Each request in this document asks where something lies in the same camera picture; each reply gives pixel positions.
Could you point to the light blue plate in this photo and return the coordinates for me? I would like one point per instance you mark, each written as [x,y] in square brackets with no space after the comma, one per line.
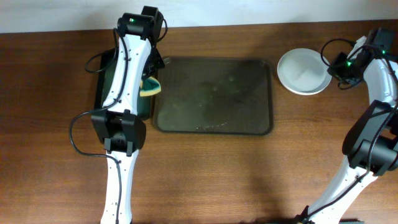
[302,66]

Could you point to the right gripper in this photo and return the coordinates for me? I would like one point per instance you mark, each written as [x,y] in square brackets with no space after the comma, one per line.
[334,70]

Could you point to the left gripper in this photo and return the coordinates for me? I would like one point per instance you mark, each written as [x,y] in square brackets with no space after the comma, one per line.
[161,64]

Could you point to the green and yellow sponge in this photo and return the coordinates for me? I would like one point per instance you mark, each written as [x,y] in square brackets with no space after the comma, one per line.
[149,87]

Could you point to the black sponge tray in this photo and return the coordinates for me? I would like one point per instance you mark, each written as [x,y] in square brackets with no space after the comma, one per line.
[105,79]

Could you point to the dark brown serving tray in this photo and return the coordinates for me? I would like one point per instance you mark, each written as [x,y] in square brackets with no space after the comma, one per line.
[214,96]

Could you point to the white plate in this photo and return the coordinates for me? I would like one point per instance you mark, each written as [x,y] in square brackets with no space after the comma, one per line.
[306,89]

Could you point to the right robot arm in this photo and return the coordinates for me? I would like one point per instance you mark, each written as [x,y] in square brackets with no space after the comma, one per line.
[370,146]

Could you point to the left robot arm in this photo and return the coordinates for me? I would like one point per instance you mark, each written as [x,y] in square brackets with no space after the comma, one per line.
[117,124]

